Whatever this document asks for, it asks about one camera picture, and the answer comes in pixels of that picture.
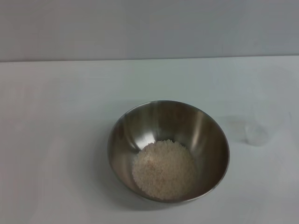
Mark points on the clear plastic cup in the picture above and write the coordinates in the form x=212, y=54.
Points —
x=259, y=137

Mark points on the stainless steel bowl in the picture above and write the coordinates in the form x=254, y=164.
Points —
x=121, y=144

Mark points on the white rice grains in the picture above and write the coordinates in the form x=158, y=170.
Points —
x=163, y=170

